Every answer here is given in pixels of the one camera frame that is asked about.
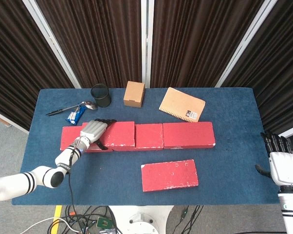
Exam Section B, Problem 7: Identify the dark brown curtain panel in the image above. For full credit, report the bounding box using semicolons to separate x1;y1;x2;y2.
36;0;143;89
220;0;293;139
150;0;268;88
0;0;75;131

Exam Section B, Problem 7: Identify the metal spoon with dark handle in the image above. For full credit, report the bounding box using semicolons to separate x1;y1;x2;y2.
45;100;99;117

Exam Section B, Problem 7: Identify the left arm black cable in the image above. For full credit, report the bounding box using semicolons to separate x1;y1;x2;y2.
67;140;82;215

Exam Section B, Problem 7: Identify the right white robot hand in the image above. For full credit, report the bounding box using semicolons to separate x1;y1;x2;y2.
255;131;293;186

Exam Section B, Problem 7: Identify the black mesh pen cup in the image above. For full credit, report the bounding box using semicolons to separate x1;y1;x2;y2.
91;83;111;108

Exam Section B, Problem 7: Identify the small brown cardboard box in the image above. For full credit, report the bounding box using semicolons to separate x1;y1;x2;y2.
123;80;146;108

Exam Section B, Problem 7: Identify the red foam brick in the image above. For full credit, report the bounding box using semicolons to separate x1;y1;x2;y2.
82;121;136;148
162;121;216;150
111;123;165;152
141;159;200;193
60;126;113;154

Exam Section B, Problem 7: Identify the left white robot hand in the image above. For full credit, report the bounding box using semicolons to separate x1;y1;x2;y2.
79;118;117;150

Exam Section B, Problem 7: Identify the black cable tangle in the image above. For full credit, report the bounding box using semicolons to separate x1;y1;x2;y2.
63;205;118;234

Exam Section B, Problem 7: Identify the blue table cloth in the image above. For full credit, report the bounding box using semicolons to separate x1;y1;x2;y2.
11;87;283;206

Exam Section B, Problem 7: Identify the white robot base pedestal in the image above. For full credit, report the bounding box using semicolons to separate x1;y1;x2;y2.
109;206;174;234

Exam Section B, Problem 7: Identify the white partition post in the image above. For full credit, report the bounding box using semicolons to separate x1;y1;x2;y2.
21;0;82;89
214;0;279;88
140;0;152;88

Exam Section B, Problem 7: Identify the black cable with green plug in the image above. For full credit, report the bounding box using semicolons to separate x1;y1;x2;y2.
179;205;204;230

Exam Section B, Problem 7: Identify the white cable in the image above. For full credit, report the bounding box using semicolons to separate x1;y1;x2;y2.
21;217;81;233

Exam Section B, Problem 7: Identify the yellow floor tape strip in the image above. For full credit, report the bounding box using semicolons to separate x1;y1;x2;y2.
52;205;63;229

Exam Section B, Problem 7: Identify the green circuit board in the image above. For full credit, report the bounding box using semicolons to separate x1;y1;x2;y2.
96;217;112;229

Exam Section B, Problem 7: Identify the blue snack packet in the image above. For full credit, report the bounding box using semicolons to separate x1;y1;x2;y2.
65;106;86;126

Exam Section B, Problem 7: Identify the kraft spiral notebook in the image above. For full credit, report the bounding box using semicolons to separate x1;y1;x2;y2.
159;87;206;123

